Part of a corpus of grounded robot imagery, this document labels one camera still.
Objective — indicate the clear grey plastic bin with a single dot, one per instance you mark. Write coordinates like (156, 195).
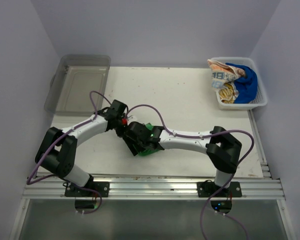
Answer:
(76, 76)

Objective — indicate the aluminium mounting rail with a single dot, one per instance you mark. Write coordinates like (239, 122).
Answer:
(157, 188)

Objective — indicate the green microfiber towel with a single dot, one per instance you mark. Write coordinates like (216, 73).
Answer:
(151, 142)

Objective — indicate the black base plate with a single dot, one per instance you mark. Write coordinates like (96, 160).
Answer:
(206, 188)
(92, 189)

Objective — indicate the printed patterned towel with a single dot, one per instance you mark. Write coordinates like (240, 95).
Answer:
(222, 74)

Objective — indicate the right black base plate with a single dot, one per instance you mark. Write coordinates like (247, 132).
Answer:
(206, 188)

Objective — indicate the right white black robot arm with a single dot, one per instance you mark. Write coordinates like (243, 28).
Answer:
(222, 148)

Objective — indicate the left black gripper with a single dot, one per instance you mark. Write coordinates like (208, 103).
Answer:
(119, 133)

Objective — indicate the blue cloth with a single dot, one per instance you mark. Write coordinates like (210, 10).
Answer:
(247, 86)

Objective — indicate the white perforated plastic basket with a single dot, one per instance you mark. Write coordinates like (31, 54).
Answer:
(261, 97)

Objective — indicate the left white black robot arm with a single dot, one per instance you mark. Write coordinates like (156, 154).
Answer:
(57, 151)

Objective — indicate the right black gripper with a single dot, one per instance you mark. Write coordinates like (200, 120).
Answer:
(130, 142)

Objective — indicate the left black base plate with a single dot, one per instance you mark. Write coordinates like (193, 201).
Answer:
(92, 189)

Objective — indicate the yellow striped cloth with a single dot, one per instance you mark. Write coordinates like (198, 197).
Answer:
(228, 93)

